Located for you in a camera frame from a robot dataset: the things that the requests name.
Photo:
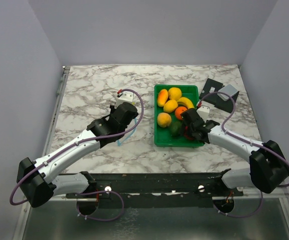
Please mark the peach fruit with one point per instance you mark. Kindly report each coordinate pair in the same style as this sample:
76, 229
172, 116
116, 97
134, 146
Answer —
164, 120

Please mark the black mounting rail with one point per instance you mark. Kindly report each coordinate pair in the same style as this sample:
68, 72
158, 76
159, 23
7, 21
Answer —
164, 190

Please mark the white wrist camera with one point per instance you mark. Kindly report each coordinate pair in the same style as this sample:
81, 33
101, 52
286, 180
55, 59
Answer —
124, 97
203, 111

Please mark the yellow banana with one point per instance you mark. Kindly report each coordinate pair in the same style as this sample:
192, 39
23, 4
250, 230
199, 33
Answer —
186, 102

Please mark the green plastic bin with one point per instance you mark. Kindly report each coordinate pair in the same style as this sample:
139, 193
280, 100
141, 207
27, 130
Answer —
162, 136

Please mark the grey scale platform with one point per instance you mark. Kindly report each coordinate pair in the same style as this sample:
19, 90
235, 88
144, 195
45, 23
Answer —
227, 91

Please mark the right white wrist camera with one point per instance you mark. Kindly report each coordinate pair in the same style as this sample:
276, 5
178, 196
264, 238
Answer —
203, 111

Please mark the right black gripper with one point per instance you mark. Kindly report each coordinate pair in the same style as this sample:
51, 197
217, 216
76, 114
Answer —
189, 131

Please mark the red yellow mango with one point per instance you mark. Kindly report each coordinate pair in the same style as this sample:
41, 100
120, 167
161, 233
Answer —
162, 98

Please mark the green avocado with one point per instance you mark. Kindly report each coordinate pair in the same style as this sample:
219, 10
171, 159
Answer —
175, 128

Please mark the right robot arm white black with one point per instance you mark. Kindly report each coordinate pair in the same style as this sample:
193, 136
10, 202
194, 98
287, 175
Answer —
267, 166

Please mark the red apple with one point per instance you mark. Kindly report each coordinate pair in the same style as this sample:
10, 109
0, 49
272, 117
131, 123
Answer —
186, 134

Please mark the black scale base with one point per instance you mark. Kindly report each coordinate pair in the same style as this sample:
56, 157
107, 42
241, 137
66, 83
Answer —
211, 86

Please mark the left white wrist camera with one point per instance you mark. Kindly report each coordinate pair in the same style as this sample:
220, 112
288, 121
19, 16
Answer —
124, 97

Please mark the yellow lemon front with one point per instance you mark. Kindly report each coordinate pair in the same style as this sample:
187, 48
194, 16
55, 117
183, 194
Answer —
170, 106

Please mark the yellow lemon back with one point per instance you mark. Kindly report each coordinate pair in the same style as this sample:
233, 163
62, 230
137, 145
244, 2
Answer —
174, 93

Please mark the orange fruit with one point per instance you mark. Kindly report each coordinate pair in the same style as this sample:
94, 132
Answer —
179, 111

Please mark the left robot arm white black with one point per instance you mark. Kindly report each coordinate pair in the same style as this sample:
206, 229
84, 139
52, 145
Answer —
41, 179

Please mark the clear zip top bag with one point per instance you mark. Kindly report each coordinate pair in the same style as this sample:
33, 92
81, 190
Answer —
129, 133

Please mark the yellow lemon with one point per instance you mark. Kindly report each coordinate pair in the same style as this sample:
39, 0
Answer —
170, 106
174, 93

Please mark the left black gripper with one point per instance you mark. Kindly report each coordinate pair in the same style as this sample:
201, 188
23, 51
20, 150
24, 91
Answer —
113, 109

